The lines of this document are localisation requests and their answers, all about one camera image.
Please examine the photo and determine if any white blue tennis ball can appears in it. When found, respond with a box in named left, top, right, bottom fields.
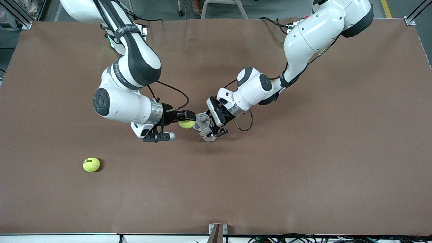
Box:
left=193, top=112, right=217, bottom=142

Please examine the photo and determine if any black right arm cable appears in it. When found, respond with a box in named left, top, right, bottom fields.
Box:
left=147, top=80, right=189, bottom=112

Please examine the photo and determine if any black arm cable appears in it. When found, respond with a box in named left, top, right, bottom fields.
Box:
left=147, top=80, right=189, bottom=112
left=223, top=78, right=254, bottom=132

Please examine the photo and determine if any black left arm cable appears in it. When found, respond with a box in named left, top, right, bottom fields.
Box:
left=223, top=78, right=254, bottom=132

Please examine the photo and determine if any black base cable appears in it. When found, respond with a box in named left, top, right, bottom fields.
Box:
left=259, top=17, right=291, bottom=36
left=125, top=8, right=163, bottom=24

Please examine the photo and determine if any brown camera post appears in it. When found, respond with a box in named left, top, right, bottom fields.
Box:
left=207, top=225, right=224, bottom=243

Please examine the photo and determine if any white stool frame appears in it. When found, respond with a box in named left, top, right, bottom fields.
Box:
left=201, top=0, right=249, bottom=20

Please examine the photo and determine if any white table edge rail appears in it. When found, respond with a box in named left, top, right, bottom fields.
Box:
left=0, top=232, right=432, bottom=243

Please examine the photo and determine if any aluminium frame profile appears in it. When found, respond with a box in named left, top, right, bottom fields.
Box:
left=405, top=0, right=432, bottom=26
left=0, top=0, right=33, bottom=30

